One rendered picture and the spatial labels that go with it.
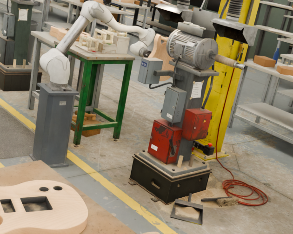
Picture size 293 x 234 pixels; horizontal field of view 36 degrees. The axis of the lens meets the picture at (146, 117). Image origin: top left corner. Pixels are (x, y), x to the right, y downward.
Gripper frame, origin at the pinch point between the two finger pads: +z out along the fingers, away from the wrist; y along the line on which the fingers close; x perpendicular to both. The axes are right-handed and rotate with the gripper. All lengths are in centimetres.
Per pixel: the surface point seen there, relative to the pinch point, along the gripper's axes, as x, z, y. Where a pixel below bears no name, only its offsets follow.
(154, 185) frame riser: -99, 51, 12
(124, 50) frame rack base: -7, -63, -12
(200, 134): -44, 67, -3
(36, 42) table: -32, -161, 29
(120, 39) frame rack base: 3, -64, -2
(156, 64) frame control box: -0.8, 27.1, 32.3
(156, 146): -67, 42, 17
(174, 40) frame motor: 21.4, 26.3, 19.4
